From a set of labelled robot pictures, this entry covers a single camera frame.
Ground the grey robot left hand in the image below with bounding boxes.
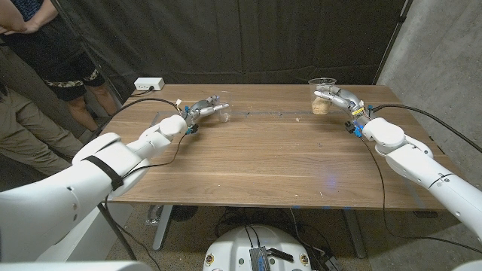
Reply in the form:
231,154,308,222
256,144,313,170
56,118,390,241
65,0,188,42
182,94,230,127

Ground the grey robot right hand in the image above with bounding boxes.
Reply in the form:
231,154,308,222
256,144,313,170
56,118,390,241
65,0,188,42
313,84,372,131

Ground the clear plastic cup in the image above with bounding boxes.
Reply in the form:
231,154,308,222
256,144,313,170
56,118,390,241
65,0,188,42
215,91,233,123

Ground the clear cup with brown sugar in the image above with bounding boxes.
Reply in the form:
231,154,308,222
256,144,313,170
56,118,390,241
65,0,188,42
308,77,337,116

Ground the white power strip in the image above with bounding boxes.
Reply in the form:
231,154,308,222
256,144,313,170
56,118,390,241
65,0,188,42
133,77,166,92

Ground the black backdrop curtain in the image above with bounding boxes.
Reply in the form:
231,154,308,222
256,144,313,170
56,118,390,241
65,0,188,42
56,0,410,101

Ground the round black floor fan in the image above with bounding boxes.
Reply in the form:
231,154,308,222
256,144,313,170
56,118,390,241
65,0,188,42
171,206,200,222

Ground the white table leg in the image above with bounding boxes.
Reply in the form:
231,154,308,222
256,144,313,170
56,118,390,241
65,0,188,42
152,205,174,252

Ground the grey table leg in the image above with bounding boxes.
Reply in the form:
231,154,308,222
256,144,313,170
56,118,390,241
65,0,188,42
342,209,368,260

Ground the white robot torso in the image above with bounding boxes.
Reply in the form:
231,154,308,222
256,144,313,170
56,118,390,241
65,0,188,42
203,224,313,271

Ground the grey finned module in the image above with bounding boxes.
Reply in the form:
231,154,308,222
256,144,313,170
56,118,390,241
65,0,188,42
249,246,271,271

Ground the person in black shorts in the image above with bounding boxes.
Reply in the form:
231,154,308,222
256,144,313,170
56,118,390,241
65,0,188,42
0,0,117,132

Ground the black power adapter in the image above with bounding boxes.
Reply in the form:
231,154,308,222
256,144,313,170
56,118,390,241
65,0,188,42
316,254,343,271

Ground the person in khaki trousers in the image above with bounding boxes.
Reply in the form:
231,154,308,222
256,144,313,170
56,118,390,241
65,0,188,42
0,84,88,178

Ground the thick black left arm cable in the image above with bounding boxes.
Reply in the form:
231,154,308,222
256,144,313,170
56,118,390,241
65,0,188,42
90,97,184,261

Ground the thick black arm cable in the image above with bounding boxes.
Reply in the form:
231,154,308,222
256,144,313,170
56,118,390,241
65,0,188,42
90,97,184,261
371,104,482,154

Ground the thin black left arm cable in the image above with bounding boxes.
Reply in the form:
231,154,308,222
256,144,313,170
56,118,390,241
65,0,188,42
105,133,188,271

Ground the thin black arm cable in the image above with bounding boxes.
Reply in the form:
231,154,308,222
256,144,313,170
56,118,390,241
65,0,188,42
105,133,188,271
357,135,482,254

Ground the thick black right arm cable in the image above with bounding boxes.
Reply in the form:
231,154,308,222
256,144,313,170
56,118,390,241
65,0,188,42
371,104,482,154

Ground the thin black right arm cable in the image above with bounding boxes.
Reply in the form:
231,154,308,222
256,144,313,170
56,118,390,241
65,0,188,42
357,135,482,254

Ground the black floor cable bundle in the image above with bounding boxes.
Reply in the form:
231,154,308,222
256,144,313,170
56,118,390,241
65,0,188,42
214,206,340,264

